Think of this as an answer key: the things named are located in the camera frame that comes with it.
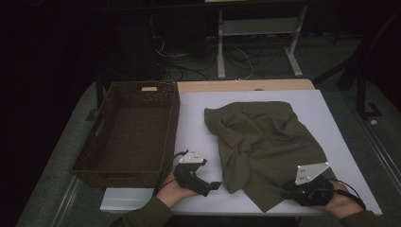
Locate white board sheet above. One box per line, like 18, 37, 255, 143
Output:
99, 89, 383, 217

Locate black metal stand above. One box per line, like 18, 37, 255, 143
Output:
311, 9, 401, 121

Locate brown woven basket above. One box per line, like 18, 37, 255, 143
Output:
71, 80, 182, 189

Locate person's right hand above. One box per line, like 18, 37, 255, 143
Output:
310, 181, 365, 220

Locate white metal desk frame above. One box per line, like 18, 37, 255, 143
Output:
217, 5, 308, 79

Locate person's left hand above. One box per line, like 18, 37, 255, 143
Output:
155, 166, 199, 209

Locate hand-held gripper cable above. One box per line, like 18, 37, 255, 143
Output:
327, 178, 368, 211
152, 150, 189, 197

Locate right hand-held gripper cable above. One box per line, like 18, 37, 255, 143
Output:
327, 178, 368, 211

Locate olive green pants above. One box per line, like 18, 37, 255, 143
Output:
203, 100, 337, 214

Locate left hand-held gripper cable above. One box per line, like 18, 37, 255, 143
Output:
152, 150, 189, 197

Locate black post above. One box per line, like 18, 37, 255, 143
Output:
95, 73, 106, 110

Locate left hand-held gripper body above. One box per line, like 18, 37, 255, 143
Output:
173, 147, 213, 198

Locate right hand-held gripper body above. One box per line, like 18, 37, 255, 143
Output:
283, 161, 335, 208

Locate metal rail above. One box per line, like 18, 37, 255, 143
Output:
50, 175, 81, 227
358, 121, 401, 194

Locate tangle of floor cables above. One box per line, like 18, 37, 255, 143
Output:
150, 33, 263, 81

